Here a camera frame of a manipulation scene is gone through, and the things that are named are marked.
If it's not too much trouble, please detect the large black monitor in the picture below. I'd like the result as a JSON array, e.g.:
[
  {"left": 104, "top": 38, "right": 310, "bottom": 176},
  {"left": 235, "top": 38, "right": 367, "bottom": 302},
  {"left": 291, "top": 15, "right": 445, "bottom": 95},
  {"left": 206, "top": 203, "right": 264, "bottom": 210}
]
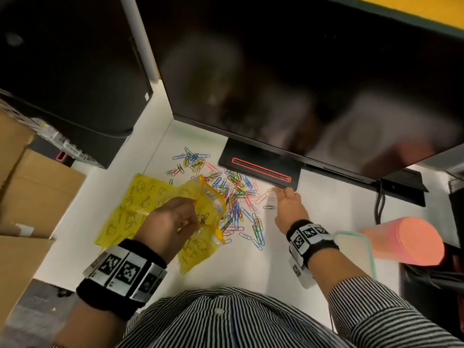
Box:
[{"left": 134, "top": 0, "right": 464, "bottom": 185}]

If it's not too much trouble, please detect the brown cardboard box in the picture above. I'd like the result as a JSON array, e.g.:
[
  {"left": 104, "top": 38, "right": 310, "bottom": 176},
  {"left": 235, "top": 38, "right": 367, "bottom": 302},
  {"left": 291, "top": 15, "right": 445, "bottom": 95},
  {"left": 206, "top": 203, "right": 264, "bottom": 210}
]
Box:
[
  {"left": 0, "top": 148, "right": 86, "bottom": 239},
  {"left": 0, "top": 112, "right": 35, "bottom": 187},
  {"left": 0, "top": 235, "right": 56, "bottom": 327}
]

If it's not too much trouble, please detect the black marker wristband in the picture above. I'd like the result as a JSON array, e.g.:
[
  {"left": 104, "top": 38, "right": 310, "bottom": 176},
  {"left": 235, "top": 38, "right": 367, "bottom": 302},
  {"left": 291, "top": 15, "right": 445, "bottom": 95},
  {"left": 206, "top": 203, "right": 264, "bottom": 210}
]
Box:
[
  {"left": 286, "top": 220, "right": 340, "bottom": 290},
  {"left": 76, "top": 238, "right": 168, "bottom": 321}
]

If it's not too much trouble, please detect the black computer tower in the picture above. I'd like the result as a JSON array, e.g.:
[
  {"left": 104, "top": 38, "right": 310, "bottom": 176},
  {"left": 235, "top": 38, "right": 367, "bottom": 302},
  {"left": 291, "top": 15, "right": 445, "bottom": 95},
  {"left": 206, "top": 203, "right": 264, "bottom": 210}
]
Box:
[{"left": 0, "top": 0, "right": 154, "bottom": 169}]

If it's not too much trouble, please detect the clear container with teal rim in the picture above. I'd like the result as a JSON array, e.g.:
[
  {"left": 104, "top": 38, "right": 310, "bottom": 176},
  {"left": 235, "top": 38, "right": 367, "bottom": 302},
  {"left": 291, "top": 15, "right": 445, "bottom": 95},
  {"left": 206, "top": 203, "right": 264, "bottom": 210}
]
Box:
[{"left": 333, "top": 231, "right": 377, "bottom": 280}]

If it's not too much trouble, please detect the pile of coloured paper clips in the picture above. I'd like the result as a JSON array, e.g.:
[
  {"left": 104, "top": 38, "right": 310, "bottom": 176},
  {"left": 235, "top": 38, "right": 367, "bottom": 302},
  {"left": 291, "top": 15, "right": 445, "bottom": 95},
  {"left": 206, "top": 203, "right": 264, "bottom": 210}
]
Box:
[{"left": 165, "top": 147, "right": 278, "bottom": 251}]

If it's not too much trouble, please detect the black cable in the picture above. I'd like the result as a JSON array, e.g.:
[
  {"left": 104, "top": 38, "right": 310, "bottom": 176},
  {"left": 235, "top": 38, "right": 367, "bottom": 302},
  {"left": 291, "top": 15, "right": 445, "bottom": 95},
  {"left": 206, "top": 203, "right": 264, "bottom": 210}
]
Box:
[{"left": 374, "top": 179, "right": 387, "bottom": 225}]

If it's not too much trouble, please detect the person's right hand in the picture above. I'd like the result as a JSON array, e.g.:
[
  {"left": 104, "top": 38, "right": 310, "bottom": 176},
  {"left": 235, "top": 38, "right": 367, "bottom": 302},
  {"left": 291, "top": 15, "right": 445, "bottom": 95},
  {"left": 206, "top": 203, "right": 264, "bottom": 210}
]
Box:
[{"left": 274, "top": 187, "right": 310, "bottom": 235}]

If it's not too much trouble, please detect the pink cylindrical tumbler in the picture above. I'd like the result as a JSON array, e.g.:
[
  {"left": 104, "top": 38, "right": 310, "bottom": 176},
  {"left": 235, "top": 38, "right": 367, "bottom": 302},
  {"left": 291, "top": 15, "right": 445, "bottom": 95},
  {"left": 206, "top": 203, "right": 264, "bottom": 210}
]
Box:
[{"left": 361, "top": 217, "right": 446, "bottom": 267}]

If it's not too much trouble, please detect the black bag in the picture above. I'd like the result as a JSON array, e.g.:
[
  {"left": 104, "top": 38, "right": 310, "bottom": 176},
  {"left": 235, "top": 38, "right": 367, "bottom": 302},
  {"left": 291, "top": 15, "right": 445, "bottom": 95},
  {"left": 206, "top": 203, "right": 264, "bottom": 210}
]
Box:
[{"left": 399, "top": 243, "right": 464, "bottom": 339}]

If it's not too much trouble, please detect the yellow printed zip bag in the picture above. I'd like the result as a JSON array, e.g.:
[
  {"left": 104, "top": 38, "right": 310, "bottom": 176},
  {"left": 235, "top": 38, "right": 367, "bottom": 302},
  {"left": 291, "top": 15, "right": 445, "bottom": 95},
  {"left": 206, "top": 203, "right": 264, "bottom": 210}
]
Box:
[
  {"left": 95, "top": 173, "right": 193, "bottom": 248},
  {"left": 177, "top": 175, "right": 227, "bottom": 275}
]

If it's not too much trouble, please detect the black white striped shirt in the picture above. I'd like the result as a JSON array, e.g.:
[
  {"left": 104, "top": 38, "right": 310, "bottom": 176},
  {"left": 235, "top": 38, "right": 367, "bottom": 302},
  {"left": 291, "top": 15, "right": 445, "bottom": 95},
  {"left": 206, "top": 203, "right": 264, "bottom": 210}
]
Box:
[{"left": 47, "top": 277, "right": 464, "bottom": 348}]

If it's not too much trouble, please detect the person's right forearm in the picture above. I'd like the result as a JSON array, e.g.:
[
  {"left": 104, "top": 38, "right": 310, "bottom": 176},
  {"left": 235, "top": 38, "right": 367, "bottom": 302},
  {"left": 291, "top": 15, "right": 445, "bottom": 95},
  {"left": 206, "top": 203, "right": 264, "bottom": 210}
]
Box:
[{"left": 307, "top": 248, "right": 371, "bottom": 301}]

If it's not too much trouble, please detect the person's left forearm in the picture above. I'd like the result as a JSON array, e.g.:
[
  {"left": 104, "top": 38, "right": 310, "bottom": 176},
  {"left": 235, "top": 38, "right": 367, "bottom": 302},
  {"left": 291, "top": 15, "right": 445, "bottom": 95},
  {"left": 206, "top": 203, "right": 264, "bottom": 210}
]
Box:
[{"left": 54, "top": 298, "right": 128, "bottom": 348}]

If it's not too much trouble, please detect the person's left hand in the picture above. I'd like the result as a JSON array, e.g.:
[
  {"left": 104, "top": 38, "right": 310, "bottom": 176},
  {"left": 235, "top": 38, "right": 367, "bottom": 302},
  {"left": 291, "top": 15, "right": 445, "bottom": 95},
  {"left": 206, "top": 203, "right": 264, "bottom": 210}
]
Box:
[{"left": 134, "top": 196, "right": 201, "bottom": 265}]

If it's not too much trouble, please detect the black monitor stand base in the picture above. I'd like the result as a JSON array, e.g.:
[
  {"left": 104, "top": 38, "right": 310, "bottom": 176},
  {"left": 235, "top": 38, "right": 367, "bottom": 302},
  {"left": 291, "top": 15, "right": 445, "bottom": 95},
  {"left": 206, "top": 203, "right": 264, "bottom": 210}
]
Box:
[{"left": 218, "top": 138, "right": 302, "bottom": 192}]

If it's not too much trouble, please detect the black device box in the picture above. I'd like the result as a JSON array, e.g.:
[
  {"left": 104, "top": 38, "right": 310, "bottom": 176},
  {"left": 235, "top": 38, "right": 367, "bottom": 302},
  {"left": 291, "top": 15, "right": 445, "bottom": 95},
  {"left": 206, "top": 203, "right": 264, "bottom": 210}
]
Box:
[{"left": 377, "top": 168, "right": 429, "bottom": 208}]

